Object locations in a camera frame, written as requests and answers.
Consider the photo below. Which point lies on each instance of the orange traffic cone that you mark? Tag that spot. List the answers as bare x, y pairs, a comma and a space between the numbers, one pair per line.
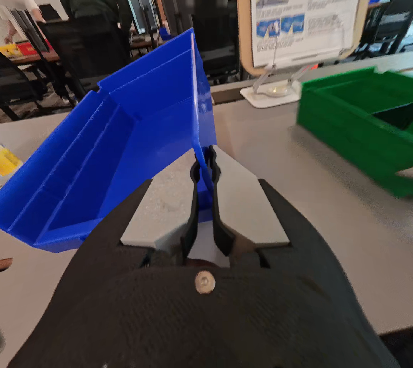
311, 68

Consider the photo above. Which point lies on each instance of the yellow storage bins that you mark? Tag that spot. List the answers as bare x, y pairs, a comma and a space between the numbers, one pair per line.
9, 51

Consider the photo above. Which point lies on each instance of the small red bin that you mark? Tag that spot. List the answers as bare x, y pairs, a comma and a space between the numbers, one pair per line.
32, 48

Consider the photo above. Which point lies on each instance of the black office chair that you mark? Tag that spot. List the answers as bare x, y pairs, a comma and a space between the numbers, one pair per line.
216, 39
393, 19

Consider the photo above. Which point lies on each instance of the black upright monitor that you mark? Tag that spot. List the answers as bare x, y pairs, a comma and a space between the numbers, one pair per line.
132, 10
148, 3

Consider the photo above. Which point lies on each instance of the blue plastic bin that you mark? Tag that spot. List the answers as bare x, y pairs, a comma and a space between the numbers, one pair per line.
96, 148

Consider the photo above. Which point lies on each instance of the dark brown desk flap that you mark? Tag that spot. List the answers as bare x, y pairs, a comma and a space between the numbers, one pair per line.
226, 97

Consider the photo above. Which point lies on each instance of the black bin divider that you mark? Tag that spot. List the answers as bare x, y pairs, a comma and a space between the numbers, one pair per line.
397, 116

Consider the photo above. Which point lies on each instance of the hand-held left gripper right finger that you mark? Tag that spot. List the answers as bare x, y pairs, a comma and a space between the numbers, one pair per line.
248, 210

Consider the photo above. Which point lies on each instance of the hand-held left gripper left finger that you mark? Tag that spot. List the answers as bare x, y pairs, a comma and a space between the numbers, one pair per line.
158, 210

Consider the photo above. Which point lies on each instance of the green plastic bin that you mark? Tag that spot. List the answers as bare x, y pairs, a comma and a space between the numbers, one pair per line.
338, 135

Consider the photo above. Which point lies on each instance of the printed instruction sheet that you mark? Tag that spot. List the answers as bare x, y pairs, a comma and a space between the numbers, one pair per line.
322, 45

